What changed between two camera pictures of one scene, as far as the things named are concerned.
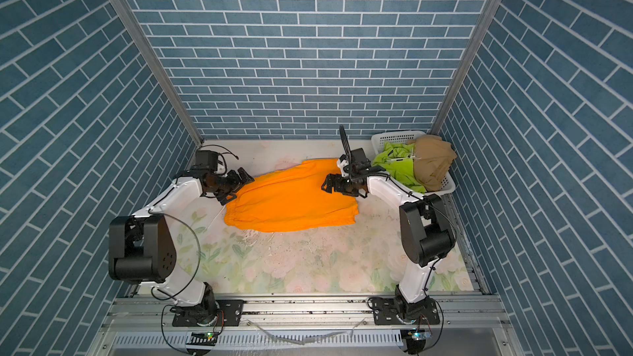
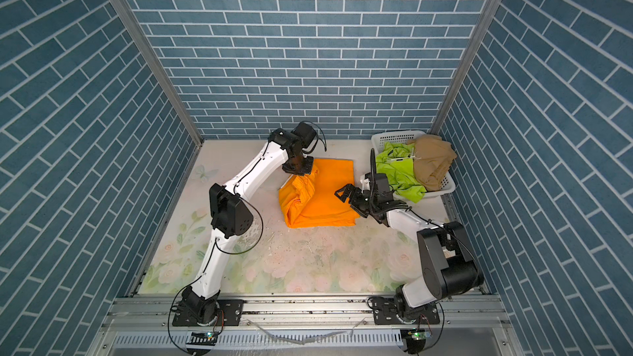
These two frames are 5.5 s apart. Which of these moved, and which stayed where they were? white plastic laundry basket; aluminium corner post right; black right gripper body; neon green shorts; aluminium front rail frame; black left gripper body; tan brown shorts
Moved: black right gripper body; black left gripper body
Stayed: aluminium front rail frame; white plastic laundry basket; tan brown shorts; neon green shorts; aluminium corner post right
